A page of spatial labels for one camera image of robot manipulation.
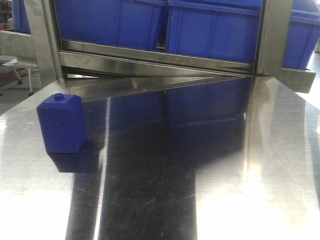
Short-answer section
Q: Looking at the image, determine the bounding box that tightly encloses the blue block part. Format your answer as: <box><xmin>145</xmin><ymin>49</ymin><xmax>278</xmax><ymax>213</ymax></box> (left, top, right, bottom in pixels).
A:
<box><xmin>36</xmin><ymin>93</ymin><xmax>87</xmax><ymax>154</ymax></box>

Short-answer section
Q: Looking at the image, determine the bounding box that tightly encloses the blue plastic bin far right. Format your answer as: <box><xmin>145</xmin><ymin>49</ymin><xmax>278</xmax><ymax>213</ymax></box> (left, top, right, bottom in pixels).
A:
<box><xmin>282</xmin><ymin>0</ymin><xmax>320</xmax><ymax>70</ymax></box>

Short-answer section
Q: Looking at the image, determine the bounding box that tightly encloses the wheeled metal cart background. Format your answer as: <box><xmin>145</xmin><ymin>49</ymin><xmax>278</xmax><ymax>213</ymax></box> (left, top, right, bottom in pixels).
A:
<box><xmin>0</xmin><ymin>55</ymin><xmax>39</xmax><ymax>97</ymax></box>

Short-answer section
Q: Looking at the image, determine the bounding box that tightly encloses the blue plastic bin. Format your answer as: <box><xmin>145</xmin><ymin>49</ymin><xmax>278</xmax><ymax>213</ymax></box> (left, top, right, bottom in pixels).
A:
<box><xmin>11</xmin><ymin>0</ymin><xmax>31</xmax><ymax>34</ymax></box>
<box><xmin>54</xmin><ymin>0</ymin><xmax>167</xmax><ymax>51</ymax></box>
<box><xmin>165</xmin><ymin>0</ymin><xmax>262</xmax><ymax>64</ymax></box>
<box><xmin>282</xmin><ymin>0</ymin><xmax>320</xmax><ymax>70</ymax></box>

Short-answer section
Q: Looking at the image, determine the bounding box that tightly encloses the blue plastic bin far left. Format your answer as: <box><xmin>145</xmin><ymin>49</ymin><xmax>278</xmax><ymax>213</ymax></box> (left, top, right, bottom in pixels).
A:
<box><xmin>11</xmin><ymin>0</ymin><xmax>31</xmax><ymax>34</ymax></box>

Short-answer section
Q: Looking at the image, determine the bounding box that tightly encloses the stainless steel shelf frame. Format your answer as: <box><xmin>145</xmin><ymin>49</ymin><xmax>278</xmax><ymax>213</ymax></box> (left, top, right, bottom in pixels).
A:
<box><xmin>0</xmin><ymin>0</ymin><xmax>317</xmax><ymax>104</ymax></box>

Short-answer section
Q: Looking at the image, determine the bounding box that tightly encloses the blue plastic bin middle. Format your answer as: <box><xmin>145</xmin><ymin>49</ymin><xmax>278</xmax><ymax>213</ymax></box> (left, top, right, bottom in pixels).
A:
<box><xmin>165</xmin><ymin>0</ymin><xmax>262</xmax><ymax>64</ymax></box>

